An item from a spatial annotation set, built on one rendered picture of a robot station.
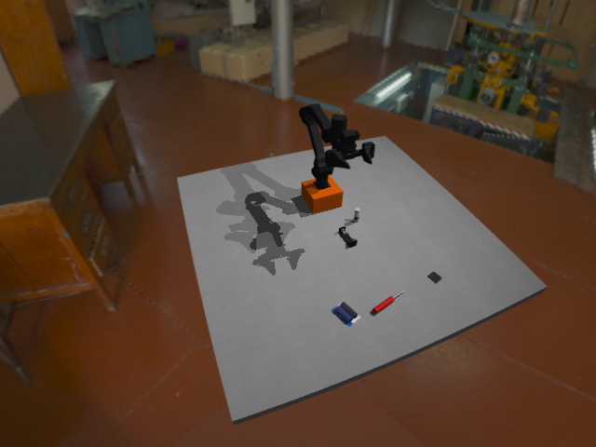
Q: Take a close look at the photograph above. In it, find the red screwdriver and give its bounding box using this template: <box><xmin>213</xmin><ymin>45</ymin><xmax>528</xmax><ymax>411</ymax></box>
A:
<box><xmin>372</xmin><ymin>291</ymin><xmax>404</xmax><ymax>314</ymax></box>

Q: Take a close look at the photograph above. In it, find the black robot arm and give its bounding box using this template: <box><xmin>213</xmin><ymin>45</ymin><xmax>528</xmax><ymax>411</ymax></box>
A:
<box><xmin>299</xmin><ymin>103</ymin><xmax>360</xmax><ymax>190</ymax></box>

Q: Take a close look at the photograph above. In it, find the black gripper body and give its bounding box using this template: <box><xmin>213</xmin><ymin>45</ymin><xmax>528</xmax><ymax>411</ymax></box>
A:
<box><xmin>325</xmin><ymin>139</ymin><xmax>374</xmax><ymax>167</ymax></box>

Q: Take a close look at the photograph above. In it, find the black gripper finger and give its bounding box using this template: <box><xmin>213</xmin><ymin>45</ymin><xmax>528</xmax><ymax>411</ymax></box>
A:
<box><xmin>363</xmin><ymin>145</ymin><xmax>373</xmax><ymax>164</ymax></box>
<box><xmin>332</xmin><ymin>151</ymin><xmax>350</xmax><ymax>169</ymax></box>

